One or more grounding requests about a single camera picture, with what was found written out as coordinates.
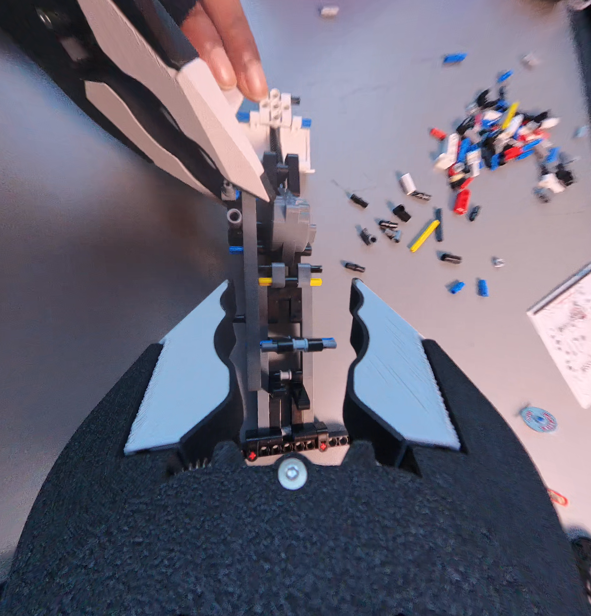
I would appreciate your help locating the red short toy brick beam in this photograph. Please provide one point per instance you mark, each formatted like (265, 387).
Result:
(461, 201)

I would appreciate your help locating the blue toy brick pin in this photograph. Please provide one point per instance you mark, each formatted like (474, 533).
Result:
(454, 57)
(456, 287)
(483, 287)

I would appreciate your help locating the red thin toy brick plate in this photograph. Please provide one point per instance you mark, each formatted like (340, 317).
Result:
(558, 497)

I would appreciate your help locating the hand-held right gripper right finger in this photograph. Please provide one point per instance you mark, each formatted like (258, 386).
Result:
(401, 385)

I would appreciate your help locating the yellow toy brick axle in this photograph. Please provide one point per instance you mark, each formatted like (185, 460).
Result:
(424, 236)

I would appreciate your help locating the grey toy brick connector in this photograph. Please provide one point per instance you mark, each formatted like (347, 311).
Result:
(394, 235)
(367, 236)

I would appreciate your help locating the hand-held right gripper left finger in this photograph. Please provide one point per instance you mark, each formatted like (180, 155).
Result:
(180, 390)

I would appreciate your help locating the white printed sticker sheet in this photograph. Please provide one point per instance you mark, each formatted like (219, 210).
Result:
(574, 337)

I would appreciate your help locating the black toy brick pin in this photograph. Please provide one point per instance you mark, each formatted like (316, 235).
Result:
(474, 212)
(422, 195)
(354, 266)
(388, 225)
(358, 199)

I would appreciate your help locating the black ridged axle connector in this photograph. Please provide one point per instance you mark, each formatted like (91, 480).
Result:
(450, 257)

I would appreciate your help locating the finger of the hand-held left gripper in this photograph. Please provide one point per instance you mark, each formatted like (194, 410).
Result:
(127, 127)
(146, 62)

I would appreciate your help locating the red toy brick pin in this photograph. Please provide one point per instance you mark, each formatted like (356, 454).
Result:
(437, 133)

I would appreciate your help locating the black toy brick axle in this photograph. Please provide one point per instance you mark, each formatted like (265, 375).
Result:
(438, 226)

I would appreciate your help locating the round blue printed disc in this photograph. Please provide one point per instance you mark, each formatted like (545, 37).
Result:
(538, 420)

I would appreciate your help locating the person's left hand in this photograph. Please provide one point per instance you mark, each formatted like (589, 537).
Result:
(233, 48)

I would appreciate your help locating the toy brick vehicle chassis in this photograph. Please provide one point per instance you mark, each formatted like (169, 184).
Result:
(286, 226)

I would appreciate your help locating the small white toy brick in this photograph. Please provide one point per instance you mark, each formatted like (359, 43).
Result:
(407, 183)

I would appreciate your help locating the black angled toy brick connector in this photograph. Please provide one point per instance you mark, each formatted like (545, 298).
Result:
(401, 213)

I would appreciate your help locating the pile of small toy bricks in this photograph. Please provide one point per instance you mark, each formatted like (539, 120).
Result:
(507, 139)

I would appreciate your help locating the grey desk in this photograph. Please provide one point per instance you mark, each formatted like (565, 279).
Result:
(108, 288)

